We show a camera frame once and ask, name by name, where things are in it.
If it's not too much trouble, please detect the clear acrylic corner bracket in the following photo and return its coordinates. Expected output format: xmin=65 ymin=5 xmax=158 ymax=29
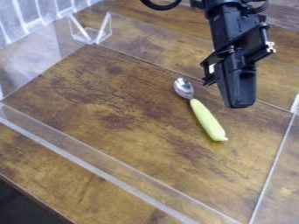
xmin=67 ymin=12 xmax=111 ymax=45

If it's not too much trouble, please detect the clear acrylic enclosure wall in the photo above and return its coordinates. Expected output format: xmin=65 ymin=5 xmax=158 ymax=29
xmin=0 ymin=0 xmax=299 ymax=224

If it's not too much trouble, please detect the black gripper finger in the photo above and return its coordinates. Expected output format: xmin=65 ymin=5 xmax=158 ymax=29
xmin=214 ymin=55 xmax=257 ymax=109

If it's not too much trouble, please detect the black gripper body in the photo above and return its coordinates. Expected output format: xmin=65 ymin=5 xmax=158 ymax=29
xmin=200 ymin=0 xmax=276 ymax=85

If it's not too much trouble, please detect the black strip on table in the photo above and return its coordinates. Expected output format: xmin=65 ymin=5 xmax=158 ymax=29
xmin=257 ymin=14 xmax=266 ymax=25

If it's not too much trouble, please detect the green handled metal spoon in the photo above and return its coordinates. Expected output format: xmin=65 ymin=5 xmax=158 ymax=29
xmin=173 ymin=78 xmax=228 ymax=142

